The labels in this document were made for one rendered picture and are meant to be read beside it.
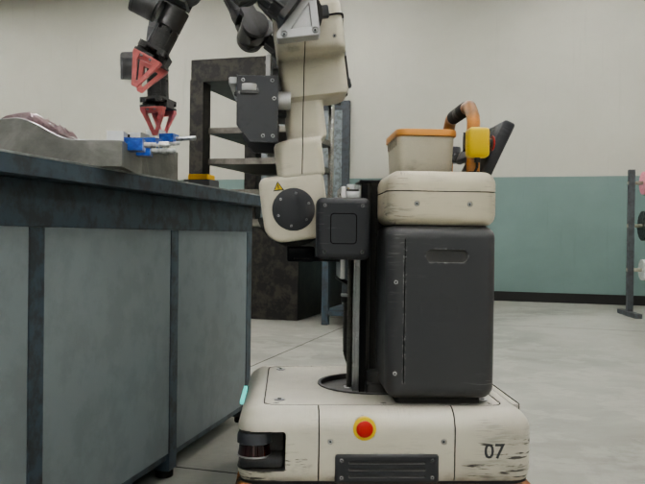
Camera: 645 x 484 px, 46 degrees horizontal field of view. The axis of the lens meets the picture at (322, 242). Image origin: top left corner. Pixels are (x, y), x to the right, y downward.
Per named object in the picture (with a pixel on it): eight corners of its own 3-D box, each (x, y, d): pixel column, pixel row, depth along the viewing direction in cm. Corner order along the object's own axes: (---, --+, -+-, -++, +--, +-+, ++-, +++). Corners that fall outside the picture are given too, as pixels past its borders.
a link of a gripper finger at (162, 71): (121, 81, 172) (140, 43, 172) (128, 86, 179) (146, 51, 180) (149, 94, 173) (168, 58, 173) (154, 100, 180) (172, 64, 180)
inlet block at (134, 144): (171, 158, 171) (171, 134, 171) (168, 157, 166) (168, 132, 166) (110, 157, 170) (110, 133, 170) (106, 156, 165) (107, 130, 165)
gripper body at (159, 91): (138, 104, 202) (138, 76, 202) (155, 110, 212) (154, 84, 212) (161, 102, 201) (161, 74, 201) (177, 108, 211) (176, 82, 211)
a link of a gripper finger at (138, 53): (118, 77, 168) (137, 38, 168) (124, 84, 175) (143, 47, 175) (146, 91, 168) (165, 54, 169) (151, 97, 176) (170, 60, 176)
